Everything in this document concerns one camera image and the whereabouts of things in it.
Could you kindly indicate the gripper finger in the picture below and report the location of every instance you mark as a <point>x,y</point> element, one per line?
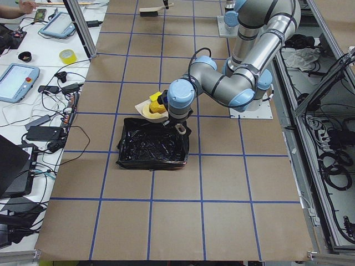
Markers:
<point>166,4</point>

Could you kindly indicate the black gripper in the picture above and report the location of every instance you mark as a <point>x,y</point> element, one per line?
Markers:
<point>176,120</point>

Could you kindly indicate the yellow potato toy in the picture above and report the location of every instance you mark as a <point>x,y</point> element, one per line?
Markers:
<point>155,107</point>

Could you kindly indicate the white hand brush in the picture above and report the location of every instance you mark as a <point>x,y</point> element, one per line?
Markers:
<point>152,11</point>

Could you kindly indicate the cream bread toy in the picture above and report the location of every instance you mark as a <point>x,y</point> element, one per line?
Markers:
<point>152,115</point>

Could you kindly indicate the white plastic dustpan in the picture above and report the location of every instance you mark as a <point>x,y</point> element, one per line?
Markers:
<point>164,121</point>

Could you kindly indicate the bin with black bag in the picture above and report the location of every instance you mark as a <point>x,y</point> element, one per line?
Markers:
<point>148,146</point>

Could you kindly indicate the person hand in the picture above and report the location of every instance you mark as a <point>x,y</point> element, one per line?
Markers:
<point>27,7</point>

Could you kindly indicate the yellow tape roll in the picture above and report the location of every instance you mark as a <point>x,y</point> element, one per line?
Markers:
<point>68,56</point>

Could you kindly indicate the blue teach pendant far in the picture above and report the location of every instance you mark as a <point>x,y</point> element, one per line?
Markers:
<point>60,26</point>

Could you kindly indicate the blue teach pendant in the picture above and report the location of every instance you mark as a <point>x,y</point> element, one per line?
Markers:
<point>16,81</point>
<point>60,26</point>

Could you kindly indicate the black power adapter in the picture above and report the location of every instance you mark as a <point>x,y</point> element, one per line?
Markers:
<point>44,133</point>

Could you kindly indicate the black small bowl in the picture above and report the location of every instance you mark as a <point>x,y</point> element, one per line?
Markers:
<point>25,56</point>

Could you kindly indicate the blue teach pendant near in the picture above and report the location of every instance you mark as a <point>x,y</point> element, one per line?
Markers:
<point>16,81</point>

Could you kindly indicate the black laptop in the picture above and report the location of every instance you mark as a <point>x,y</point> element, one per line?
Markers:
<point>18,163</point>

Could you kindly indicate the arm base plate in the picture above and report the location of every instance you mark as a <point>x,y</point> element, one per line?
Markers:
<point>227,26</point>
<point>260,109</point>

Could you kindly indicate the aluminium frame post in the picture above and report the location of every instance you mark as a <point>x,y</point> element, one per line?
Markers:
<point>82,29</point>

